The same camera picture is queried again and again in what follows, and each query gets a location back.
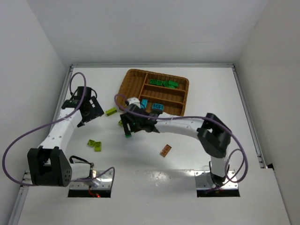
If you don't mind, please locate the cyan long lego brick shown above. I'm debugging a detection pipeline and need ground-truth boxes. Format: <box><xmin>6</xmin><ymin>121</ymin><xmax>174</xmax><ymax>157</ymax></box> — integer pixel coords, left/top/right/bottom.
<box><xmin>141</xmin><ymin>99</ymin><xmax>148</xmax><ymax>109</ymax></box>

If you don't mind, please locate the lime long lego brick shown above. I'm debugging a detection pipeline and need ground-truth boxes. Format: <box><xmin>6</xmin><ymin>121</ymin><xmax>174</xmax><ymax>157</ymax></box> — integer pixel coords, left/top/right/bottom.
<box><xmin>105</xmin><ymin>107</ymin><xmax>117</xmax><ymax>116</ymax></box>

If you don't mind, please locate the cyan patterned round lego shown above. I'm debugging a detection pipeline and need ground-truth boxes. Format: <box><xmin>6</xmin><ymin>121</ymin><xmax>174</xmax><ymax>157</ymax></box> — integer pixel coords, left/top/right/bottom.
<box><xmin>152</xmin><ymin>103</ymin><xmax>164</xmax><ymax>111</ymax></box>

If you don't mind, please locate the green shiny lego brick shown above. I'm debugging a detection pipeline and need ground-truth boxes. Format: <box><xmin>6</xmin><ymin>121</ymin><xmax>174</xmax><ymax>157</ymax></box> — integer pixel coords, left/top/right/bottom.
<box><xmin>150</xmin><ymin>79</ymin><xmax>158</xmax><ymax>85</ymax></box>

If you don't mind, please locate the green long lego brick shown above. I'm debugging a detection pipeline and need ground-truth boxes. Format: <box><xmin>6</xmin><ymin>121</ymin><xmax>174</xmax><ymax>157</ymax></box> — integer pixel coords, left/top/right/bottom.
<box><xmin>163</xmin><ymin>81</ymin><xmax>170</xmax><ymax>87</ymax></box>

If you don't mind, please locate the green lego plate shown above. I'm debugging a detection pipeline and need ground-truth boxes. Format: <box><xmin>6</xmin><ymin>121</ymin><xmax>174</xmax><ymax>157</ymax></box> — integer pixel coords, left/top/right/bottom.
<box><xmin>168</xmin><ymin>81</ymin><xmax>179</xmax><ymax>88</ymax></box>

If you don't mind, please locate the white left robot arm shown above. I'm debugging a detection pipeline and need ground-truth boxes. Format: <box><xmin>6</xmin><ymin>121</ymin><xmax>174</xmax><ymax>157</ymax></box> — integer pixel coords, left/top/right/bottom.
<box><xmin>27</xmin><ymin>86</ymin><xmax>104</xmax><ymax>187</ymax></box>

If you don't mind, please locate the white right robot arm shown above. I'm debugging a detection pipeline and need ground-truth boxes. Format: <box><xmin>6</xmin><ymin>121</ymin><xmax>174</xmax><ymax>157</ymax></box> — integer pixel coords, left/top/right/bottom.
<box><xmin>120</xmin><ymin>97</ymin><xmax>231</xmax><ymax>186</ymax></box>

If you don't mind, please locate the brown wicker divided basket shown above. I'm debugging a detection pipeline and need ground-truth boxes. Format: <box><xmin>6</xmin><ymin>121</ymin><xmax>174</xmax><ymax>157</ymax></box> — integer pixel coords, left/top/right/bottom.
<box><xmin>119</xmin><ymin>69</ymin><xmax>189</xmax><ymax>116</ymax></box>

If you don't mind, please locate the brown lego brick lone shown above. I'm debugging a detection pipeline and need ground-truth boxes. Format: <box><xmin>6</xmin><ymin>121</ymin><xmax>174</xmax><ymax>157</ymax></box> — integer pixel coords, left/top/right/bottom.
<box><xmin>160</xmin><ymin>144</ymin><xmax>172</xmax><ymax>158</ymax></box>

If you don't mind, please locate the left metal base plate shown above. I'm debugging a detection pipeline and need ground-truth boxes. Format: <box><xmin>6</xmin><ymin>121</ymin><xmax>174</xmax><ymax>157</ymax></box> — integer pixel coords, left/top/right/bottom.
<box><xmin>69</xmin><ymin>169</ymin><xmax>114</xmax><ymax>190</ymax></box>

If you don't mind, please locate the metal base plate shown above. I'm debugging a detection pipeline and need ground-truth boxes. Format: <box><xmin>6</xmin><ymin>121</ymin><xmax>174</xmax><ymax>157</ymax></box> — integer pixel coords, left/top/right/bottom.
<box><xmin>195</xmin><ymin>170</ymin><xmax>239</xmax><ymax>190</ymax></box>
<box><xmin>69</xmin><ymin>169</ymin><xmax>114</xmax><ymax>190</ymax></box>

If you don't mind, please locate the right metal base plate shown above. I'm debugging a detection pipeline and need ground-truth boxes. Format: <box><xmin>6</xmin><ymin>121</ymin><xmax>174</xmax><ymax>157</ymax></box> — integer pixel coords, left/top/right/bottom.
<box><xmin>195</xmin><ymin>170</ymin><xmax>239</xmax><ymax>190</ymax></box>

